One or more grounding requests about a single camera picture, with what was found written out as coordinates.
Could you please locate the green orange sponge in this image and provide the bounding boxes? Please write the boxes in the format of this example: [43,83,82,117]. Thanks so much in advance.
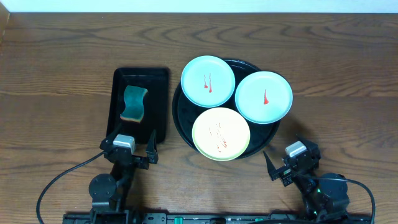
[120,85,148,123]

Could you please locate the black round tray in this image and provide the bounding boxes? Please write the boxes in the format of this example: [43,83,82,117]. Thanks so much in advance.
[172,58,280,159]

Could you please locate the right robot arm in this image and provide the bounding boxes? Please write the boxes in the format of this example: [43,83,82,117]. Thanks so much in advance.
[264,137,349,223]

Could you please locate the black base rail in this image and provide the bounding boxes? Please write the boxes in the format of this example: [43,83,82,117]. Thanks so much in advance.
[62,212,374,224]

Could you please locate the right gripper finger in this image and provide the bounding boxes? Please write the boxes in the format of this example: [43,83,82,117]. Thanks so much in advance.
[263,151,279,181]
[296,134,318,149]

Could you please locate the black rectangular tray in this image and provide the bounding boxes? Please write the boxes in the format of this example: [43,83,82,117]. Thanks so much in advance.
[106,67,169,144]

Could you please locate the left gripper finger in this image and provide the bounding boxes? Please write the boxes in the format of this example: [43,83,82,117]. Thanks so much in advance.
[146,130,159,164]
[105,123,122,144]

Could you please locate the light blue plate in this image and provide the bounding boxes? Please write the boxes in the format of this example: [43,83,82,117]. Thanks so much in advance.
[180,55,236,108]
[234,71,293,124]

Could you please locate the yellow plate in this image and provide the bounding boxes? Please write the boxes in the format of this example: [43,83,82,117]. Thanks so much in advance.
[192,107,251,161]

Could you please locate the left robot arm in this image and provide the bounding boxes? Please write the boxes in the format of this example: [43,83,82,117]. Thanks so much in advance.
[89,125,159,224]

